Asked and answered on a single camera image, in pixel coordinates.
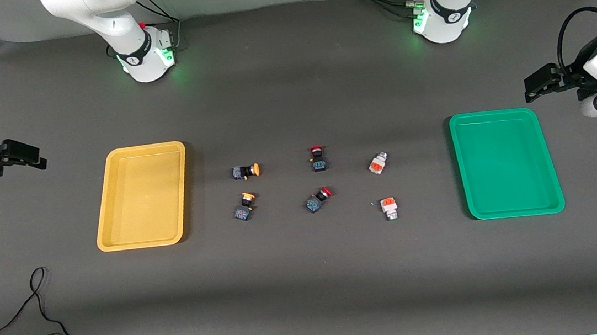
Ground grey orange connector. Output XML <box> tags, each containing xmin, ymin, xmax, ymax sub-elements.
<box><xmin>379</xmin><ymin>196</ymin><xmax>400</xmax><ymax>222</ymax></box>
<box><xmin>366</xmin><ymin>151</ymin><xmax>390</xmax><ymax>177</ymax></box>

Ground yellow cap push button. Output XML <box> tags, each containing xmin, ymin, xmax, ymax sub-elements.
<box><xmin>231</xmin><ymin>162</ymin><xmax>262</xmax><ymax>182</ymax></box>
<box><xmin>231</xmin><ymin>191</ymin><xmax>259</xmax><ymax>223</ymax></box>

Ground green plastic tray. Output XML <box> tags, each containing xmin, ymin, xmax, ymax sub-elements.
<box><xmin>448</xmin><ymin>103</ymin><xmax>567</xmax><ymax>224</ymax></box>

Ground yellow plastic tray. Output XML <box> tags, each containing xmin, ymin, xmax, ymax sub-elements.
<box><xmin>87</xmin><ymin>140</ymin><xmax>196</xmax><ymax>253</ymax></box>

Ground red cap push button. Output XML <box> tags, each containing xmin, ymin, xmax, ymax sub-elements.
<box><xmin>303</xmin><ymin>185</ymin><xmax>335</xmax><ymax>214</ymax></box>
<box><xmin>308</xmin><ymin>143</ymin><xmax>329</xmax><ymax>173</ymax></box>

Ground dark grey table mat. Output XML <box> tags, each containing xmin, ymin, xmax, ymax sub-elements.
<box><xmin>0</xmin><ymin>0</ymin><xmax>597</xmax><ymax>335</ymax></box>

